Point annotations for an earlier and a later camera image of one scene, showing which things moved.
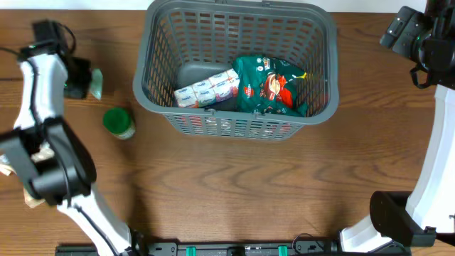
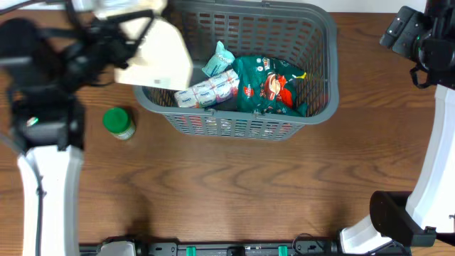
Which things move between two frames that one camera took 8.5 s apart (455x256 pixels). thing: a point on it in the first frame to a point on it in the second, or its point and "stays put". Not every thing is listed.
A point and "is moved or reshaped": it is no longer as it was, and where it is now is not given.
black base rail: (235, 248) stays put
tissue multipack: (221, 87) stays put
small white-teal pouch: (97, 82) is moved or reshaped
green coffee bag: (267, 84) stays put
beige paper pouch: (45, 152) to (162, 60)
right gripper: (404, 31) stays put
